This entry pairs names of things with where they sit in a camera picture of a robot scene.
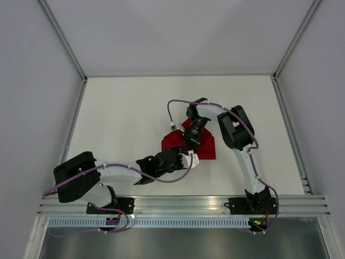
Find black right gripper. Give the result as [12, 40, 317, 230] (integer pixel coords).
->
[180, 116, 209, 153]

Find red cloth napkin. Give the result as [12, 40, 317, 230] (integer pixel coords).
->
[161, 128, 216, 160]

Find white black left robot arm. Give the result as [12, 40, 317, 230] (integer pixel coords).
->
[52, 146, 193, 214]

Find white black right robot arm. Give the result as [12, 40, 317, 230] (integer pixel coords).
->
[181, 98, 279, 215]

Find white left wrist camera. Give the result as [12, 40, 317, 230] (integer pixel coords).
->
[181, 151, 199, 169]

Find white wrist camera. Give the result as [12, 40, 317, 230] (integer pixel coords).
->
[181, 151, 199, 169]
[170, 121, 184, 132]

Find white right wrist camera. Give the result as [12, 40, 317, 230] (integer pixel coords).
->
[170, 121, 184, 132]

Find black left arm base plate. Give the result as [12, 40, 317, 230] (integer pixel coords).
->
[86, 197, 135, 215]

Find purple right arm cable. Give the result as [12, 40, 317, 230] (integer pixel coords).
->
[167, 99, 280, 235]

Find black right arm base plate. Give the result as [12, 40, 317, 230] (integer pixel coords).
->
[224, 197, 278, 215]

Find aluminium enclosure frame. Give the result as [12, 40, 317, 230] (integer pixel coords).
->
[38, 1, 344, 258]

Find white slotted cable duct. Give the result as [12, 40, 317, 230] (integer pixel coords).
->
[48, 216, 250, 228]

